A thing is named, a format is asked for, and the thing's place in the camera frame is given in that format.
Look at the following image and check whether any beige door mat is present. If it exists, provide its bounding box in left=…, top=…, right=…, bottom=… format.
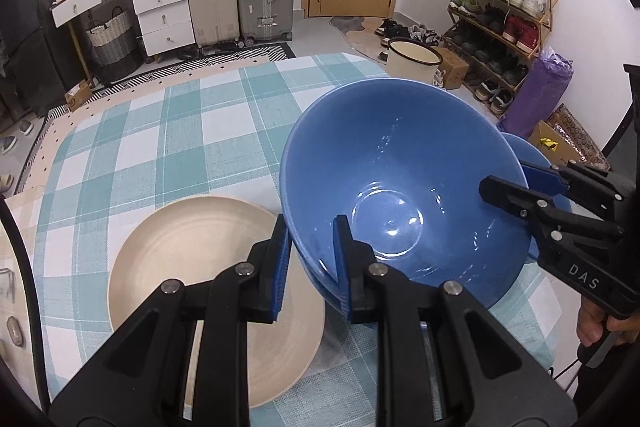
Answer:
left=329, top=14, right=401, bottom=62

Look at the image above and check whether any cream enamel pot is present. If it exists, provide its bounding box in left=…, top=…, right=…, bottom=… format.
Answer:
left=387, top=38, right=443, bottom=85

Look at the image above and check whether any blue bowl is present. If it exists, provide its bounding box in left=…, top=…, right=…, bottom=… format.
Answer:
left=279, top=78, right=532, bottom=303
left=500, top=132, right=573, bottom=258
left=297, top=252, right=531, bottom=324

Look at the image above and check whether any black refrigerator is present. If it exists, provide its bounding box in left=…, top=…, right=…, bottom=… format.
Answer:
left=0, top=0, right=83, bottom=118

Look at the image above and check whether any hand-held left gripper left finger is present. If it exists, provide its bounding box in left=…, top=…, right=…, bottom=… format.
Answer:
left=47, top=213, right=292, bottom=427

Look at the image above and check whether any teal white checked tablecloth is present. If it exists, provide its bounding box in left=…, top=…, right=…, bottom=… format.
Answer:
left=20, top=52, right=558, bottom=427

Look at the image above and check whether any small cardboard box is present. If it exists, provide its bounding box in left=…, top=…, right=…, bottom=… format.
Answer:
left=65, top=79, right=93, bottom=112

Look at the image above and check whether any person's right hand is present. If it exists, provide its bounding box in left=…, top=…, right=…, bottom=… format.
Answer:
left=576, top=294, right=613, bottom=348

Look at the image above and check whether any woven laundry basket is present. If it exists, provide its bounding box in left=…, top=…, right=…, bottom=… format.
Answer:
left=85, top=6, right=143, bottom=78

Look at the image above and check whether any black white striped rug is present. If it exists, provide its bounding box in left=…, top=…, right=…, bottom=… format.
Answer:
left=45, top=42, right=296, bottom=118

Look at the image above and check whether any cardboard box with yellow tape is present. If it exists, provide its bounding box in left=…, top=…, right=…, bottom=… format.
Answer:
left=527, top=119, right=571, bottom=165

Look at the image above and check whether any brown patterned bag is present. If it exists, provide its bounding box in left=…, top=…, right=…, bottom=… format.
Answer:
left=547, top=103, right=611, bottom=172

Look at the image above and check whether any large cream plate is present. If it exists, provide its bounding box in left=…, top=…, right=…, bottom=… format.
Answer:
left=107, top=196, right=326, bottom=408

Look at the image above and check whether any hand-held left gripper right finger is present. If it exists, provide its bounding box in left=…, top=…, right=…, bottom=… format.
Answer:
left=332, top=214, right=578, bottom=427

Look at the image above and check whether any purple rolled mat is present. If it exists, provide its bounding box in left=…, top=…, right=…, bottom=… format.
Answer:
left=497, top=49, right=575, bottom=138

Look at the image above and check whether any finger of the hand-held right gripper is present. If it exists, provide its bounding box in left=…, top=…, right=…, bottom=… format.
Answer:
left=479, top=175, right=633, bottom=320
left=519, top=159, right=628, bottom=220

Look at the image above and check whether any wooden shoe rack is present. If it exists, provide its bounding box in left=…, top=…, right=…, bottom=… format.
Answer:
left=446, top=0, right=561, bottom=118

